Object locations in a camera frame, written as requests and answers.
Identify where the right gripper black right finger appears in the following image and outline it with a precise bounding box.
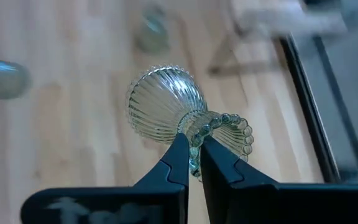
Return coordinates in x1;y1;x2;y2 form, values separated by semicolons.
200;135;358;224

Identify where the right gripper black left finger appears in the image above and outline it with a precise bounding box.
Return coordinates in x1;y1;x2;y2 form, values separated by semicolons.
20;133;191;224

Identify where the clear ribbed glass candle holder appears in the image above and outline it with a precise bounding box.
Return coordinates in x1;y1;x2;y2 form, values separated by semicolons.
125;64;255;182
0;51;32;100
134;4;171;54

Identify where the black aluminium table frame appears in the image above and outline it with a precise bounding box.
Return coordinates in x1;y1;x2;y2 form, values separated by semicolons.
278;34;343;184

